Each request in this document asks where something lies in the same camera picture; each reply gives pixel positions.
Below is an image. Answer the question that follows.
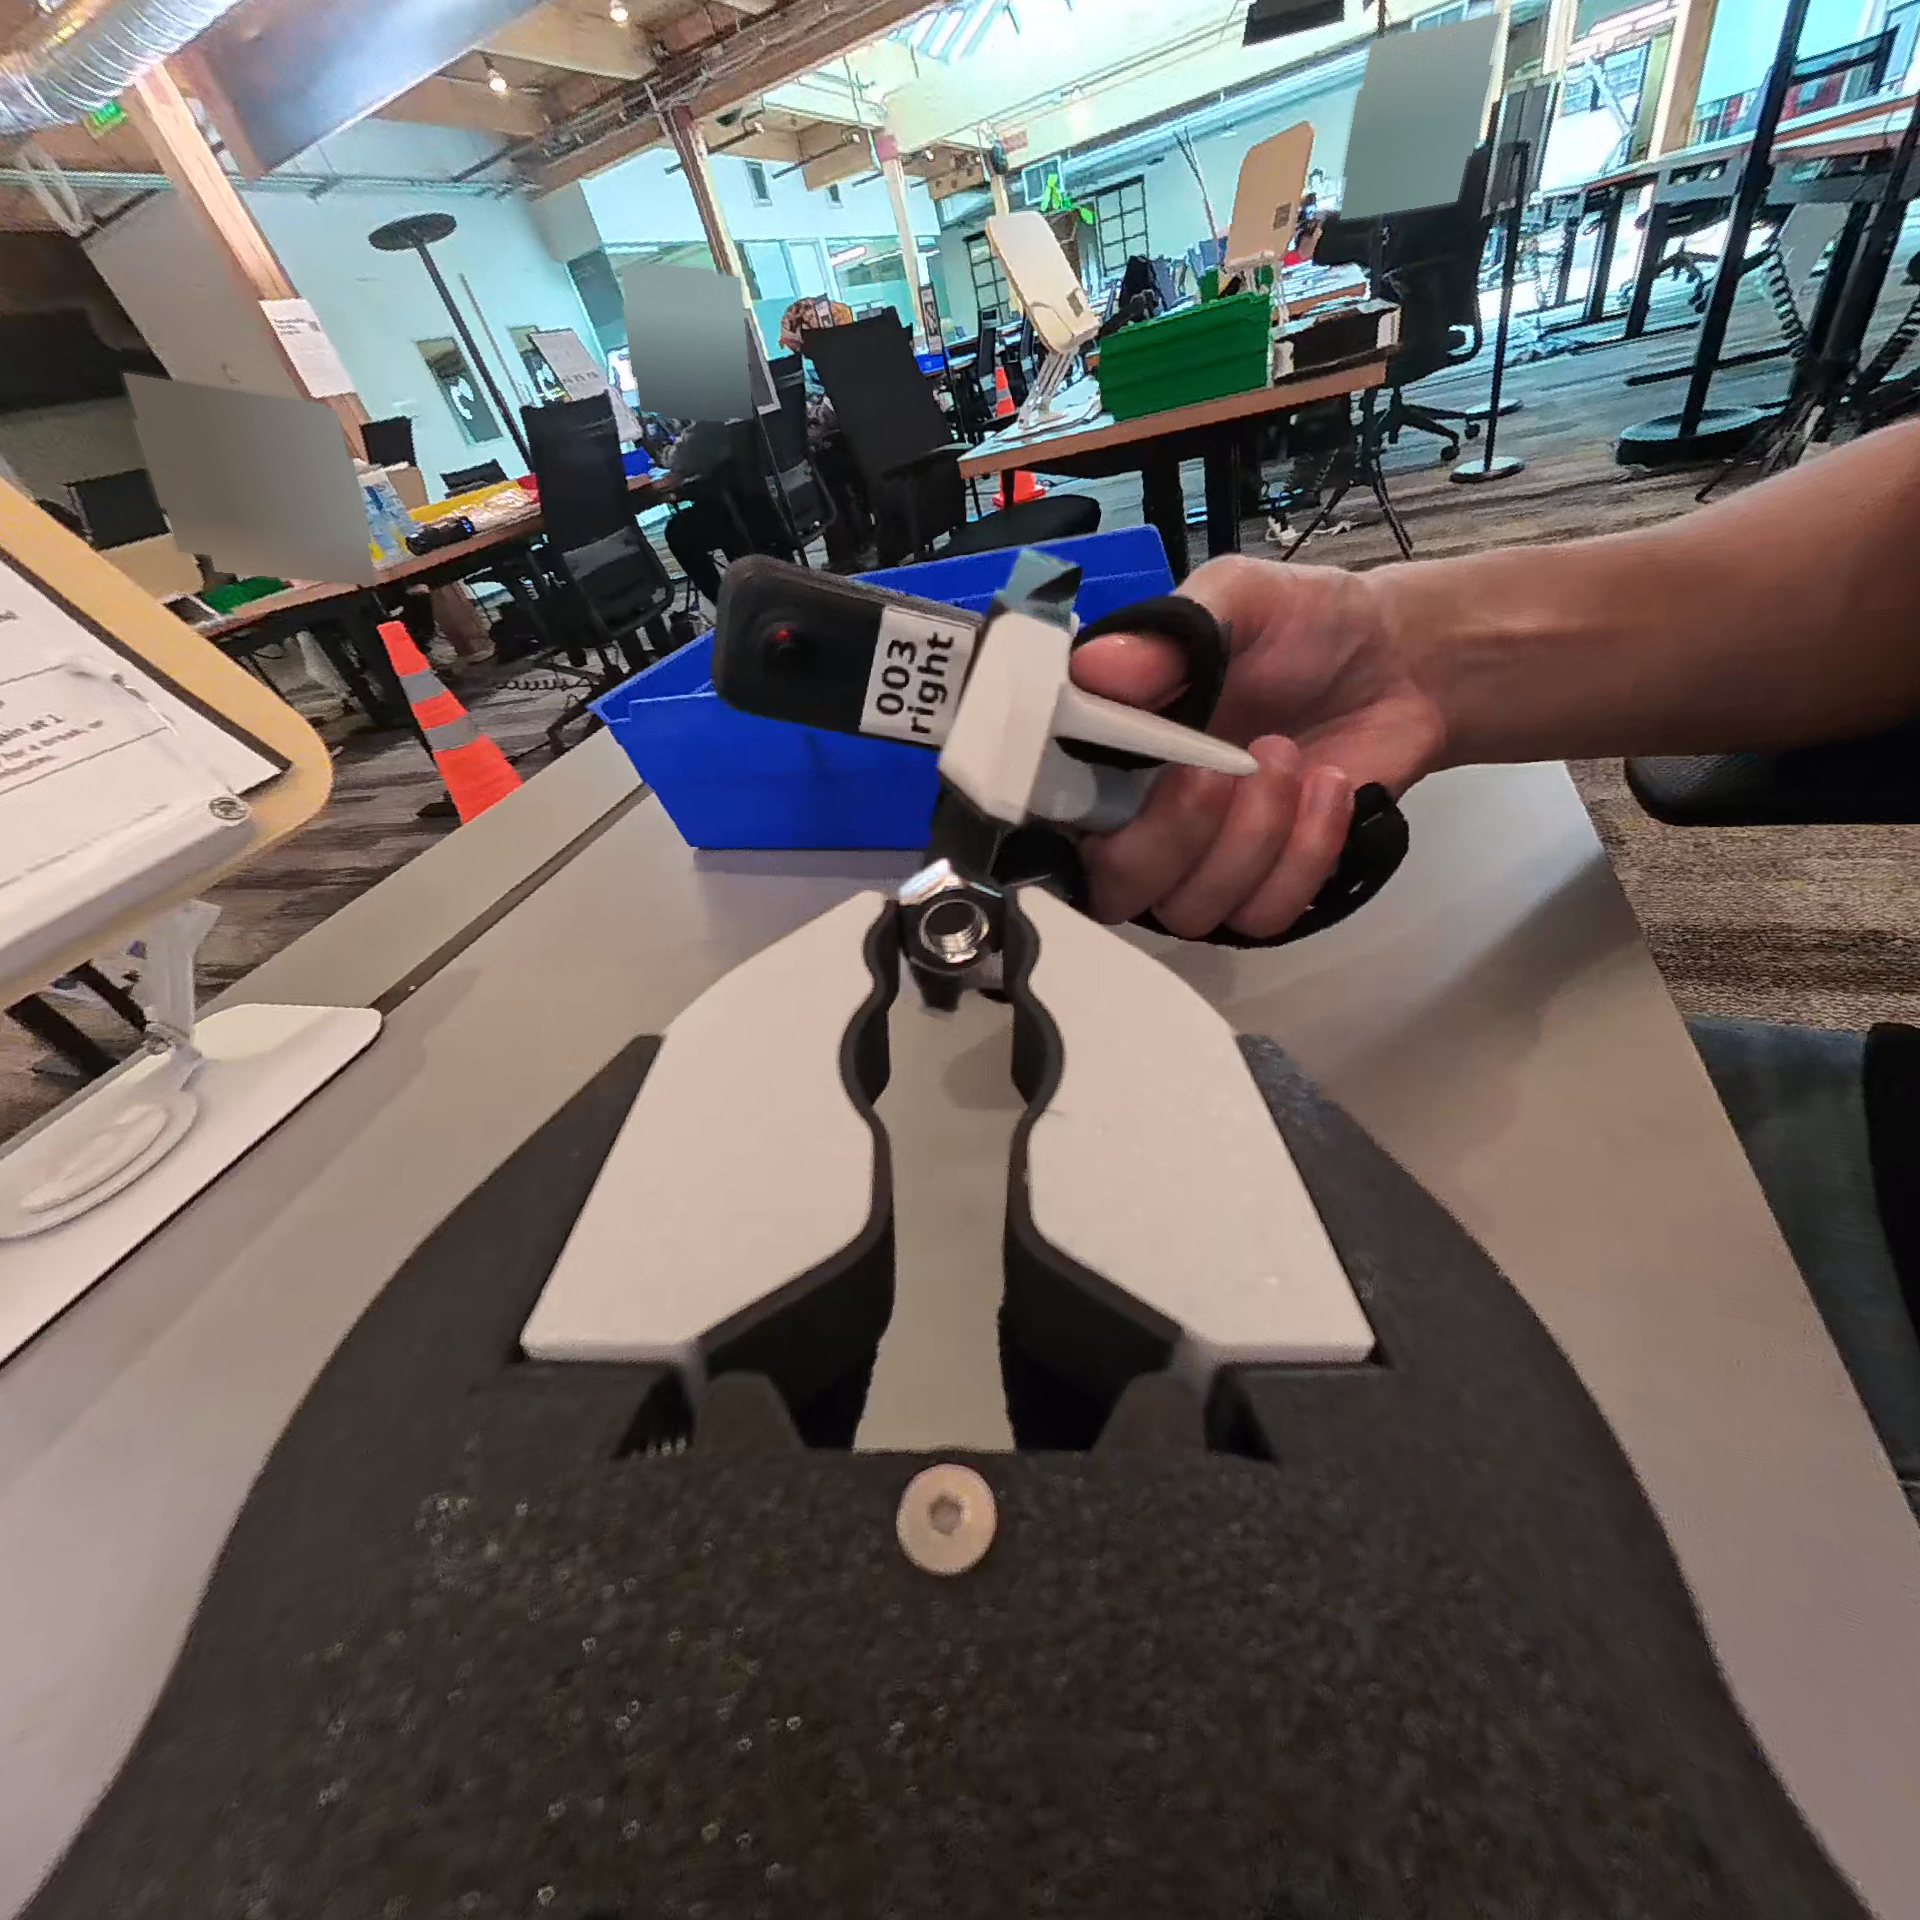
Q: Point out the black office chair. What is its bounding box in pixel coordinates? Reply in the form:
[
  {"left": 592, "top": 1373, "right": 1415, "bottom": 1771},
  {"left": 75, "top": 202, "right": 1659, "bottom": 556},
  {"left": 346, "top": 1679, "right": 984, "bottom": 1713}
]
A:
[
  {"left": 521, "top": 397, "right": 681, "bottom": 707},
  {"left": 803, "top": 306, "right": 1105, "bottom": 565}
]

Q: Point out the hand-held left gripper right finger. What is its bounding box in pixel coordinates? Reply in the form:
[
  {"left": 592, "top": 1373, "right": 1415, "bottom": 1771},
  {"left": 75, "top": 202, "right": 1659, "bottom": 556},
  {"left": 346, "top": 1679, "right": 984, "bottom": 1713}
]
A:
[{"left": 993, "top": 888, "right": 1378, "bottom": 1453}]

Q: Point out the person's right forearm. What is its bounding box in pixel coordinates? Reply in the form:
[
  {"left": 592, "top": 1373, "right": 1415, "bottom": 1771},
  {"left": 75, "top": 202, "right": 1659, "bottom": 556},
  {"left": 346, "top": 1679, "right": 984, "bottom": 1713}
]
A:
[{"left": 1394, "top": 428, "right": 1920, "bottom": 776}]

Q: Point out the wooden-topped table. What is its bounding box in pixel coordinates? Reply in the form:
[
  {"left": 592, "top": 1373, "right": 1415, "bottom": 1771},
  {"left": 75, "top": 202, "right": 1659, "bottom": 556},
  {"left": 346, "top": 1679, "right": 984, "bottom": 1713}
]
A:
[{"left": 195, "top": 481, "right": 678, "bottom": 663}]

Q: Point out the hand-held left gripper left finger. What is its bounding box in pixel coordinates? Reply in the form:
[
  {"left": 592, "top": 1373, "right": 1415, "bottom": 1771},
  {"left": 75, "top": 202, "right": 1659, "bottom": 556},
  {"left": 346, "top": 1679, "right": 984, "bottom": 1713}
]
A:
[{"left": 518, "top": 892, "right": 905, "bottom": 1453}]

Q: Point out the wooden board stand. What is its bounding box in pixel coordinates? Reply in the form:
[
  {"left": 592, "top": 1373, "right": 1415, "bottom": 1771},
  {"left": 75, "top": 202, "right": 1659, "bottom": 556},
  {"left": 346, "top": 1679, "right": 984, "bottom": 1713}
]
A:
[
  {"left": 984, "top": 211, "right": 1105, "bottom": 429},
  {"left": 1227, "top": 120, "right": 1320, "bottom": 280}
]

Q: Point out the person's denim leg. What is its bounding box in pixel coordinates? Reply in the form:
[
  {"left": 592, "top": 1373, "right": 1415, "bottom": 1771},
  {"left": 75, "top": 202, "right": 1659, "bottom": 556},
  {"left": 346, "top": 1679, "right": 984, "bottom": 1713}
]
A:
[{"left": 1687, "top": 1019, "right": 1920, "bottom": 1509}]

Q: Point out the person's right hand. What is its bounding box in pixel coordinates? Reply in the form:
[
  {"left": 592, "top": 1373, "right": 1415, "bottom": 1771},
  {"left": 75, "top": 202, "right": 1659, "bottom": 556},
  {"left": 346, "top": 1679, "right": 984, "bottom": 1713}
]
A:
[{"left": 1073, "top": 556, "right": 1449, "bottom": 940}]

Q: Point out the silver hex nut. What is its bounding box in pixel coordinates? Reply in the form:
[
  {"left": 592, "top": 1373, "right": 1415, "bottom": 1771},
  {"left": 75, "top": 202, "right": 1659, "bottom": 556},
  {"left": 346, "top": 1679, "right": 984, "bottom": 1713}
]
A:
[{"left": 896, "top": 885, "right": 1004, "bottom": 976}]

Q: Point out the silver ventilation duct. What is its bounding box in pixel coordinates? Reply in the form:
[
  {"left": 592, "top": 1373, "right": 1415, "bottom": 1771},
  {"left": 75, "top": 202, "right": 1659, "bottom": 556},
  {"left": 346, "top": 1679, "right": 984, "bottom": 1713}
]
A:
[{"left": 0, "top": 0, "right": 243, "bottom": 138}]

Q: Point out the printed instruction sheet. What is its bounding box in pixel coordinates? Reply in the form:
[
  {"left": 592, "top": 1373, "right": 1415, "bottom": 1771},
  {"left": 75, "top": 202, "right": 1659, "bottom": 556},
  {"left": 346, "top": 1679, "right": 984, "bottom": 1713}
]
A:
[{"left": 0, "top": 556, "right": 288, "bottom": 933}]

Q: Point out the black floor lamp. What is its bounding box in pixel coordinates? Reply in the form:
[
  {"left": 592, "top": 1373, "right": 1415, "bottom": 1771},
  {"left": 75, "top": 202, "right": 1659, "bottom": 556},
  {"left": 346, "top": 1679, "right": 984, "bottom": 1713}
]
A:
[{"left": 371, "top": 213, "right": 535, "bottom": 467}]

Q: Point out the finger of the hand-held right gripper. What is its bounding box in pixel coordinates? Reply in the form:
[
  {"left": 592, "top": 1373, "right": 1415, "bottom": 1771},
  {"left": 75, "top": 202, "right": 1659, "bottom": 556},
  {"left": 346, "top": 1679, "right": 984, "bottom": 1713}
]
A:
[
  {"left": 1002, "top": 760, "right": 1155, "bottom": 913},
  {"left": 914, "top": 613, "right": 1263, "bottom": 904}
]

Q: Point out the blue plastic bin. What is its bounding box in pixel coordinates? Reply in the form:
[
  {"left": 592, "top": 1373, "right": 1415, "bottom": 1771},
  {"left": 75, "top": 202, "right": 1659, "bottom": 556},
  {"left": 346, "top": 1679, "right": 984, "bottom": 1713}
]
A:
[{"left": 588, "top": 525, "right": 1175, "bottom": 852}]

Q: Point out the orange traffic cone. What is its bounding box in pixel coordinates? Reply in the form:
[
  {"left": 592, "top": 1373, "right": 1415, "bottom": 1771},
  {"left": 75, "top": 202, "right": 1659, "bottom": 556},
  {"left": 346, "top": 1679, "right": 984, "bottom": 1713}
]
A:
[
  {"left": 988, "top": 368, "right": 1052, "bottom": 507},
  {"left": 376, "top": 620, "right": 524, "bottom": 826}
]

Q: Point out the wooden display board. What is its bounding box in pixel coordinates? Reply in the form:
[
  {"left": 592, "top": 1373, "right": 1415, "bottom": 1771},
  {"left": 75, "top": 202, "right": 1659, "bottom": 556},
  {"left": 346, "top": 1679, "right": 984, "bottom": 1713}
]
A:
[{"left": 0, "top": 481, "right": 336, "bottom": 1008}]

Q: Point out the green plastic bin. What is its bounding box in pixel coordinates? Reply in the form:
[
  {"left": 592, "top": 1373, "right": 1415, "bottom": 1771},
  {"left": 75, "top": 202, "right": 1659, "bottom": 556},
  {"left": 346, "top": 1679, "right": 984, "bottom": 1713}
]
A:
[{"left": 1098, "top": 293, "right": 1278, "bottom": 423}]

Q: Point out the white board stand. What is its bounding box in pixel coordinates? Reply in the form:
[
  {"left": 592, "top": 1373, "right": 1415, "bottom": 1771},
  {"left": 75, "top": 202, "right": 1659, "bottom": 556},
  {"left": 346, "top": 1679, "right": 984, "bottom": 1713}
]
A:
[{"left": 0, "top": 900, "right": 385, "bottom": 1368}]

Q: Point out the black wall poster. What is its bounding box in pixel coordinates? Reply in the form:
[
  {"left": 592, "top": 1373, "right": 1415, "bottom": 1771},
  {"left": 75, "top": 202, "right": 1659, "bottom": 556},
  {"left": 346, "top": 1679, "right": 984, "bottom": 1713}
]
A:
[{"left": 417, "top": 337, "right": 506, "bottom": 444}]

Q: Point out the wooden-edged table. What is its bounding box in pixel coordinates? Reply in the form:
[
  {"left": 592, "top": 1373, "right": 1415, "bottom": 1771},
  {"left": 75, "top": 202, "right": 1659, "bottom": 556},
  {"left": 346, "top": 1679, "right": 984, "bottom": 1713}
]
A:
[{"left": 960, "top": 353, "right": 1403, "bottom": 571}]

